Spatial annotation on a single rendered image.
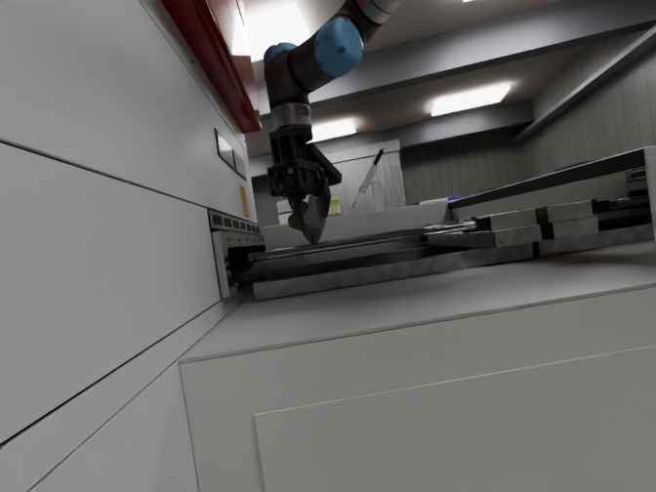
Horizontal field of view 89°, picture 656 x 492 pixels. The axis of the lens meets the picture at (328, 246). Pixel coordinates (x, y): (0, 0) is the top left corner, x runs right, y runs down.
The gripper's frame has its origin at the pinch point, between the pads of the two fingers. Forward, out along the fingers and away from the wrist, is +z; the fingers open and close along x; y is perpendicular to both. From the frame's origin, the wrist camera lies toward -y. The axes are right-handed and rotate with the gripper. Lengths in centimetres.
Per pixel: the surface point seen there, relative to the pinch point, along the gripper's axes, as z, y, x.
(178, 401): 12.6, 37.6, 8.8
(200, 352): 9.3, 34.8, 8.9
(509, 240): 5.2, -9.2, 32.3
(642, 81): -121, -460, 152
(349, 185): -74, -408, -199
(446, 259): 7.1, -6.6, 22.5
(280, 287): 7.6, 10.4, -1.6
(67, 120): -8.9, 44.5, 13.6
